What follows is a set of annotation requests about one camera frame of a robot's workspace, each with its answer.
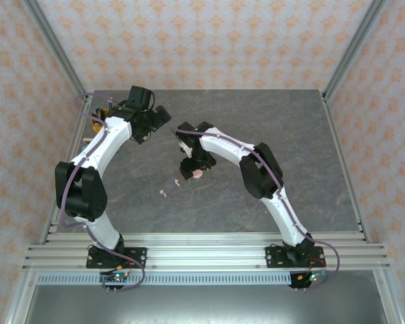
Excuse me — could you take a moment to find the grey metal lower panel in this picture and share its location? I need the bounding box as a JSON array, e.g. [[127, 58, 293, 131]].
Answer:
[[23, 285, 389, 324]]

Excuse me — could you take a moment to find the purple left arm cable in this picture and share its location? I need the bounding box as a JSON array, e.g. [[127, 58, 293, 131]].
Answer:
[[61, 93, 146, 292]]

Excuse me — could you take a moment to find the aluminium table side rail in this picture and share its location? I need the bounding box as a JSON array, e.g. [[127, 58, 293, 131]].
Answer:
[[321, 92, 373, 244], [38, 94, 94, 244]]

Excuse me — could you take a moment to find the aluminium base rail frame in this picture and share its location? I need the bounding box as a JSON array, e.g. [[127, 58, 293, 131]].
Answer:
[[22, 232, 392, 272]]

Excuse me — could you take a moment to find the slotted grey cable duct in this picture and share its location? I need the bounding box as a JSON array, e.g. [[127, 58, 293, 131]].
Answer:
[[36, 273, 293, 286]]

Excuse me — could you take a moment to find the aluminium upright frame post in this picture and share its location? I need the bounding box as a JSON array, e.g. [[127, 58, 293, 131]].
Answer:
[[322, 0, 384, 101], [22, 0, 90, 102]]

